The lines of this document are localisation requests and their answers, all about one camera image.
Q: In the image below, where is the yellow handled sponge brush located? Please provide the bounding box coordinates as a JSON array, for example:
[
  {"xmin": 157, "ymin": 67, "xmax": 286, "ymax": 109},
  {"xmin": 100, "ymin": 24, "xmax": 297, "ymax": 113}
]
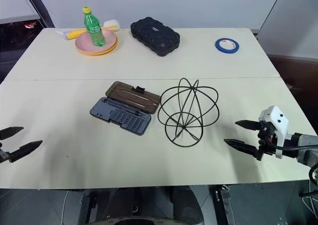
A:
[{"xmin": 56, "ymin": 19, "xmax": 121, "ymax": 41}]

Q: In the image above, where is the black wire sphere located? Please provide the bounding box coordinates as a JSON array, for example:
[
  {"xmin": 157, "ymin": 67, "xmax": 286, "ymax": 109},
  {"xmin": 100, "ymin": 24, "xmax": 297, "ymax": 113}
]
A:
[{"xmin": 157, "ymin": 77, "xmax": 220, "ymax": 148}]

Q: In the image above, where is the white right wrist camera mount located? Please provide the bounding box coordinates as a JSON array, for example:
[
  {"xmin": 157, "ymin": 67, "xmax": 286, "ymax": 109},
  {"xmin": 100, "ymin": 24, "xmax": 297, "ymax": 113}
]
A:
[{"xmin": 257, "ymin": 105, "xmax": 292, "ymax": 159}]

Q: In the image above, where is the yellow plate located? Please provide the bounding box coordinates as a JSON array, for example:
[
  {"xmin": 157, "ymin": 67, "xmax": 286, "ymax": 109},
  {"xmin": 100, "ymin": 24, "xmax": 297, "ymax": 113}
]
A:
[{"xmin": 76, "ymin": 39, "xmax": 119, "ymax": 56}]

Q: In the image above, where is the metal table leg frame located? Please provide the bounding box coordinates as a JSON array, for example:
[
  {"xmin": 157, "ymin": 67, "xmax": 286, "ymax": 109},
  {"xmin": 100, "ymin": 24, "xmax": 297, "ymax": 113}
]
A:
[
  {"xmin": 77, "ymin": 192, "xmax": 98, "ymax": 225},
  {"xmin": 215, "ymin": 184, "xmax": 239, "ymax": 225}
]

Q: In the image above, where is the blue masking tape roll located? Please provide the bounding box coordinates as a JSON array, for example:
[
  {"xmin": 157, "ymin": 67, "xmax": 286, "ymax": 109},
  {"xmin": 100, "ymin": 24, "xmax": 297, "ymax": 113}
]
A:
[{"xmin": 215, "ymin": 38, "xmax": 240, "ymax": 54}]

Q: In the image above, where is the dark screwdriver handle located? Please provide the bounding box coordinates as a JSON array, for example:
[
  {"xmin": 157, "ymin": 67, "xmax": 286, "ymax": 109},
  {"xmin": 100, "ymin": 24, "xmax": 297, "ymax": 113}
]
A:
[{"xmin": 103, "ymin": 99, "xmax": 144, "ymax": 117}]

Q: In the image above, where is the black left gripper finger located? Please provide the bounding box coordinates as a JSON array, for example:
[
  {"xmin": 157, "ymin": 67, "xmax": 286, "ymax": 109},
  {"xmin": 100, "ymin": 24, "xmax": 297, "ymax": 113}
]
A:
[
  {"xmin": 9, "ymin": 140, "xmax": 43, "ymax": 163},
  {"xmin": 0, "ymin": 127, "xmax": 24, "ymax": 141}
]

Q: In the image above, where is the black ribbed hard case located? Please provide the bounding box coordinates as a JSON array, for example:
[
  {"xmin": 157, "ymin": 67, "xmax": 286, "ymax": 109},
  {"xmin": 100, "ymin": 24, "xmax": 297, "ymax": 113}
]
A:
[{"xmin": 130, "ymin": 16, "xmax": 181, "ymax": 57}]

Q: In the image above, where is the pink plate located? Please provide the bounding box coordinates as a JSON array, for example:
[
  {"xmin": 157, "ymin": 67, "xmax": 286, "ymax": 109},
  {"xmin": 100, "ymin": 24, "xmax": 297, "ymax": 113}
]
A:
[{"xmin": 75, "ymin": 29, "xmax": 118, "ymax": 53}]

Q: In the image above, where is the green plastic bottle yellow cap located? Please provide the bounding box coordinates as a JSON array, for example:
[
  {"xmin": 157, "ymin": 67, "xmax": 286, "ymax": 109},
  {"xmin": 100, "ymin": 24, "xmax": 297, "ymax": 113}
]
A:
[{"xmin": 82, "ymin": 6, "xmax": 106, "ymax": 48}]

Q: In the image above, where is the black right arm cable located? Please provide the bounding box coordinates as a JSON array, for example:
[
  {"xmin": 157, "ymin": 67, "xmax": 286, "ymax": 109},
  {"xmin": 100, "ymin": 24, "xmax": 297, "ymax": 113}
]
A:
[{"xmin": 266, "ymin": 134, "xmax": 318, "ymax": 181}]

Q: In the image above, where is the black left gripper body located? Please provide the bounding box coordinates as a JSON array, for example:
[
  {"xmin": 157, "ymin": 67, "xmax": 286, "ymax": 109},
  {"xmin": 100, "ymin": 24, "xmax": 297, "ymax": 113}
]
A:
[{"xmin": 0, "ymin": 141, "xmax": 11, "ymax": 164}]

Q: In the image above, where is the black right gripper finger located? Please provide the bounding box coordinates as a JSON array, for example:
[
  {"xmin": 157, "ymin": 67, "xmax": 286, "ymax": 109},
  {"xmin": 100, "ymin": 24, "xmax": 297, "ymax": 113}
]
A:
[
  {"xmin": 224, "ymin": 139, "xmax": 259, "ymax": 159},
  {"xmin": 235, "ymin": 120, "xmax": 262, "ymax": 132}
]

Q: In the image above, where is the screwdriver bit case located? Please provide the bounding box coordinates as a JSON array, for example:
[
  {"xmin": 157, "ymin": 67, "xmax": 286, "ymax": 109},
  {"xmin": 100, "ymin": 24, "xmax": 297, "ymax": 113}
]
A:
[{"xmin": 89, "ymin": 80, "xmax": 162, "ymax": 137}]

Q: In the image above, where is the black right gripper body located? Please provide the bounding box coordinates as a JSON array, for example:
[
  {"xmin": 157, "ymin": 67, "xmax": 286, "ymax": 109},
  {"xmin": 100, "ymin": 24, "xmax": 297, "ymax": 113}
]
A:
[{"xmin": 255, "ymin": 125, "xmax": 278, "ymax": 161}]

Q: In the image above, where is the dark window frame post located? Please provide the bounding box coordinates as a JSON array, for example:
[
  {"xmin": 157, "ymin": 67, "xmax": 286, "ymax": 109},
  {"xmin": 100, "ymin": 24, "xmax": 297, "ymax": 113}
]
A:
[{"xmin": 20, "ymin": 0, "xmax": 56, "ymax": 28}]

